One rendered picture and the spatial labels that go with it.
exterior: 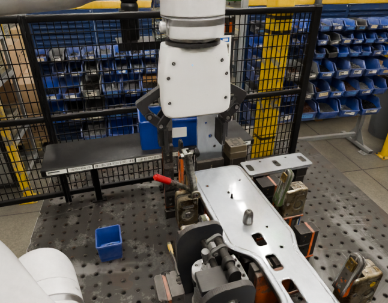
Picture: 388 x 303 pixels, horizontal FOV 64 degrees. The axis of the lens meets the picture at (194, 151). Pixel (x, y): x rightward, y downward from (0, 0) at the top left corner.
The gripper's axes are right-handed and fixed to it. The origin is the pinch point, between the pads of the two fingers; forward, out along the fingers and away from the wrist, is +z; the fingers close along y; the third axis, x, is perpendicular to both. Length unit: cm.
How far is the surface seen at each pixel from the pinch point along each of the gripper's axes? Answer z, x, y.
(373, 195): 145, 116, 199
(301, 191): 41, 28, 47
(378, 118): 122, 208, 285
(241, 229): 45, 20, 22
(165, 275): 37.3, 5.4, -5.2
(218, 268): 29.1, -2.6, 4.5
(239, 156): 44, 59, 38
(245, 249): 45, 13, 19
